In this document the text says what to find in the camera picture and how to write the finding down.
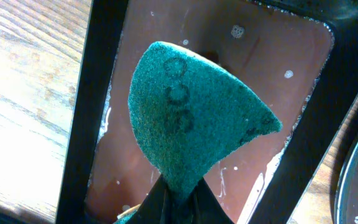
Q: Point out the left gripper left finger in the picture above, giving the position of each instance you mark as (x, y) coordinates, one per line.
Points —
(156, 208)

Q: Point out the rectangular black tray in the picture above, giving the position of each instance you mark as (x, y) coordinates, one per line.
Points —
(300, 57)

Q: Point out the green kitchen sponge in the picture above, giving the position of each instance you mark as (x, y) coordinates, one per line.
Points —
(187, 114)

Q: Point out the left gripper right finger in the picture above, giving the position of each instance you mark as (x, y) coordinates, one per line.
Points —
(206, 208)

